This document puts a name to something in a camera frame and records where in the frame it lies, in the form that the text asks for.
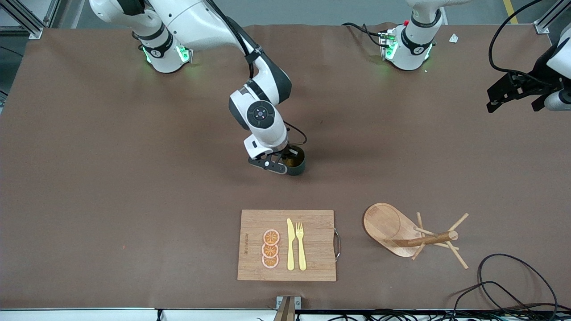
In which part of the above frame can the dark teal ribbed mug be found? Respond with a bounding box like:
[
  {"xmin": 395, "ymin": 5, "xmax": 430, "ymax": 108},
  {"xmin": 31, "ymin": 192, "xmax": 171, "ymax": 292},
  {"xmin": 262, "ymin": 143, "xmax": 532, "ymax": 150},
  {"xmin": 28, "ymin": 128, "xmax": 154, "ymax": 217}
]
[{"xmin": 285, "ymin": 145, "xmax": 307, "ymax": 177}]

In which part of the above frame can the wooden cup rack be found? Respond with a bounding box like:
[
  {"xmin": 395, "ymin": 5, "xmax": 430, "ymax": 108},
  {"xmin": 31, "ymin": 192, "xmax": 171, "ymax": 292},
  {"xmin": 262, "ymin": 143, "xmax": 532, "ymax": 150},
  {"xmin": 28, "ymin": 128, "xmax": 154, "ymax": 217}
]
[{"xmin": 363, "ymin": 202, "xmax": 470, "ymax": 270}]

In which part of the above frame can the yellow plastic knife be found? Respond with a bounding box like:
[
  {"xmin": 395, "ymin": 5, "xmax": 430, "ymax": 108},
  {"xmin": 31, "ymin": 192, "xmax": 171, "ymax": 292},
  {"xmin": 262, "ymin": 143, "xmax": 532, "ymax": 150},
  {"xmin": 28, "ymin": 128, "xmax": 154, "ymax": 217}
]
[{"xmin": 286, "ymin": 218, "xmax": 295, "ymax": 271}]

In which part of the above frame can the yellow plastic fork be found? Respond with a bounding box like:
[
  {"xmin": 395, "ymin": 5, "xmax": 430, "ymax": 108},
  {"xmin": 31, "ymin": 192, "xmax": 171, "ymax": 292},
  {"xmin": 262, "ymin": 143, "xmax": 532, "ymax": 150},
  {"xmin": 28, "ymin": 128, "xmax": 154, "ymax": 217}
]
[{"xmin": 296, "ymin": 222, "xmax": 307, "ymax": 271}]

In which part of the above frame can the brown table cover sheet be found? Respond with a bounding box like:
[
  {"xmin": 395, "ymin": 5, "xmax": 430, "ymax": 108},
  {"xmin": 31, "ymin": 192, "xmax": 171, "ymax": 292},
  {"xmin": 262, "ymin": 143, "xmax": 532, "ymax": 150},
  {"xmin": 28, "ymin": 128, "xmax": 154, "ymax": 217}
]
[{"xmin": 0, "ymin": 23, "xmax": 571, "ymax": 310}]

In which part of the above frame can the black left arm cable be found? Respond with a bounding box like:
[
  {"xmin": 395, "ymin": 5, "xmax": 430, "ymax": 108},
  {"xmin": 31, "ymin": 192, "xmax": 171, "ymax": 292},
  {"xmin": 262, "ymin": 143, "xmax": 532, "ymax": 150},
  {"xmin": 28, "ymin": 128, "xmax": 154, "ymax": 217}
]
[{"xmin": 488, "ymin": 0, "xmax": 558, "ymax": 85}]

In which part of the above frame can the aluminium frame post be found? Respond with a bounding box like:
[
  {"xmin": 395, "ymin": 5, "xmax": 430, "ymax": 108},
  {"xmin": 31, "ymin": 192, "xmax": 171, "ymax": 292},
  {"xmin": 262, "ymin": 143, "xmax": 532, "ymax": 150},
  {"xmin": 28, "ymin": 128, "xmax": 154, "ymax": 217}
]
[
  {"xmin": 0, "ymin": 0, "xmax": 45, "ymax": 40},
  {"xmin": 534, "ymin": 0, "xmax": 571, "ymax": 35}
]

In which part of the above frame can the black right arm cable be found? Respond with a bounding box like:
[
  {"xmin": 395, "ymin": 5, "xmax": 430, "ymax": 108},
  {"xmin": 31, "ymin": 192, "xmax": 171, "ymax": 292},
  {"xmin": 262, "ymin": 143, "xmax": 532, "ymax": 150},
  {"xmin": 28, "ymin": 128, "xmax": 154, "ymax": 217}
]
[{"xmin": 203, "ymin": 0, "xmax": 308, "ymax": 147}]

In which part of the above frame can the bamboo cutting board metal handle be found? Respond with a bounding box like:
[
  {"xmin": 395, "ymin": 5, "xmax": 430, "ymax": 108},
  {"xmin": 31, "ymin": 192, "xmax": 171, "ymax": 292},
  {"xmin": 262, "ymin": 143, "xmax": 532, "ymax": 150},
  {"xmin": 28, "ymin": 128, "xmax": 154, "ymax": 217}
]
[{"xmin": 237, "ymin": 210, "xmax": 341, "ymax": 282}]

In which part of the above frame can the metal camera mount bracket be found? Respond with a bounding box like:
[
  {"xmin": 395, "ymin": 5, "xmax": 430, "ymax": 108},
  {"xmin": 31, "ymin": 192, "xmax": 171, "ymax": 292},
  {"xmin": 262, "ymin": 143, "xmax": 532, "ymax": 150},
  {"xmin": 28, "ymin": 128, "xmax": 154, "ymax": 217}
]
[{"xmin": 273, "ymin": 296, "xmax": 302, "ymax": 321}]

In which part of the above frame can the black arm base cable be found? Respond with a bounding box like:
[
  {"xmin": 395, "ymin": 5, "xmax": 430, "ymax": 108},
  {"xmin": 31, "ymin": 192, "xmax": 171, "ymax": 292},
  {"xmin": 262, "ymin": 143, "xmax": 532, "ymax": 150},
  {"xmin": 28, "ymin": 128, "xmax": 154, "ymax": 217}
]
[{"xmin": 341, "ymin": 21, "xmax": 389, "ymax": 47}]

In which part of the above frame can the black looped table cable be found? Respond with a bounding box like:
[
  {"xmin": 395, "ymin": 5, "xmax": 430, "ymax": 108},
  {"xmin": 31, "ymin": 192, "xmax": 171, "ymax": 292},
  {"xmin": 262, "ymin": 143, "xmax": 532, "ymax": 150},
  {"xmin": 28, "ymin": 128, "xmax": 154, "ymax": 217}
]
[
  {"xmin": 477, "ymin": 253, "xmax": 559, "ymax": 313},
  {"xmin": 453, "ymin": 281, "xmax": 531, "ymax": 313}
]

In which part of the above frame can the white table edge rail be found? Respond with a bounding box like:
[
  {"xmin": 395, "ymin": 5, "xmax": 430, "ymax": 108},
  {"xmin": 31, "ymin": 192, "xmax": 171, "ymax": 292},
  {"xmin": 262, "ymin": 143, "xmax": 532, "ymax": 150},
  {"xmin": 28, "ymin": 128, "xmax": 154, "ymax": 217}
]
[{"xmin": 0, "ymin": 309, "xmax": 277, "ymax": 321}]

